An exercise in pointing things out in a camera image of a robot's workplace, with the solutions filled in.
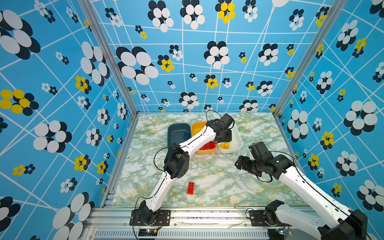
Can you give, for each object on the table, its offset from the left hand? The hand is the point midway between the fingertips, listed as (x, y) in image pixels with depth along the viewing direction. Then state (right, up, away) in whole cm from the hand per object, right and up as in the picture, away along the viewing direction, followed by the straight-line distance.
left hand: (230, 138), depth 91 cm
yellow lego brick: (-1, -5, +8) cm, 10 cm away
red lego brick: (-13, -5, +8) cm, 16 cm away
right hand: (+3, -14, -12) cm, 19 cm away
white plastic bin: (+7, -3, +10) cm, 13 cm away
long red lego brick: (-24, -27, -8) cm, 37 cm away
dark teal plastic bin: (-36, +3, +16) cm, 40 cm away
